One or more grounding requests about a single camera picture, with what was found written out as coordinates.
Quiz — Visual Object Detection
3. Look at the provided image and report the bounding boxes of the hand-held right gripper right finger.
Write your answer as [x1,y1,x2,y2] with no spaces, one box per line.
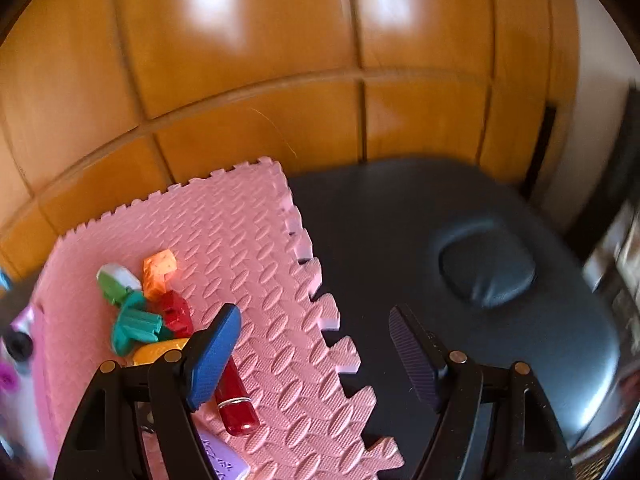
[388,304,576,480]

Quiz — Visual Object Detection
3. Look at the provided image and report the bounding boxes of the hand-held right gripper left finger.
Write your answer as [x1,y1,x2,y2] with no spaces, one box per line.
[52,303,242,480]

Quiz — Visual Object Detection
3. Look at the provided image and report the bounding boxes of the red linked cube blocks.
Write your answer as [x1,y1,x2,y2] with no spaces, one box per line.
[159,290,195,339]

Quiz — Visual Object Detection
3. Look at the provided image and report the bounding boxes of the yellow plastic curved piece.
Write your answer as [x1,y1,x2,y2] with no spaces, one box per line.
[132,337,191,366]

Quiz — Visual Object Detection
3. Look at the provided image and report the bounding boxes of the orange linked cube blocks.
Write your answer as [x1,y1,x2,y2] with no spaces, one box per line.
[143,249,179,302]

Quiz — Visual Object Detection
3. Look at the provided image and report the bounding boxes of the teal plastic toy piece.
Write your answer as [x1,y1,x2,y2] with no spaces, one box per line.
[111,294,165,356]

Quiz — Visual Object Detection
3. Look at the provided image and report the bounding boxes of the purple plastic tag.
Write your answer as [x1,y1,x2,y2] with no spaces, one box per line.
[200,427,251,480]

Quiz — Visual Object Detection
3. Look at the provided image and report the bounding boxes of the black padded face-hole cushion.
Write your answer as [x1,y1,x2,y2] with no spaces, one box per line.
[439,232,537,309]

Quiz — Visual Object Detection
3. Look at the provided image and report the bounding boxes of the green and white toy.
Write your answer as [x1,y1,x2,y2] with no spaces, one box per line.
[96,265,143,307]

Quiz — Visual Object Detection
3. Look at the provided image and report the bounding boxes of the pink foam puzzle mat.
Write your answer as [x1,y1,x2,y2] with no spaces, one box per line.
[31,157,405,480]

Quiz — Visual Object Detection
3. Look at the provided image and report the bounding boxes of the black cylinder container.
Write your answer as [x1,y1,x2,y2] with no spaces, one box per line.
[4,332,35,361]

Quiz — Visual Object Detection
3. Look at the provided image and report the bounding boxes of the wooden panelled cabinet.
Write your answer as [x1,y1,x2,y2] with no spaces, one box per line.
[0,0,581,261]

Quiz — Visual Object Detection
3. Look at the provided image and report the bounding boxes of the red cylinder with silver ring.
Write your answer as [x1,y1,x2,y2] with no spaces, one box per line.
[215,355,260,436]

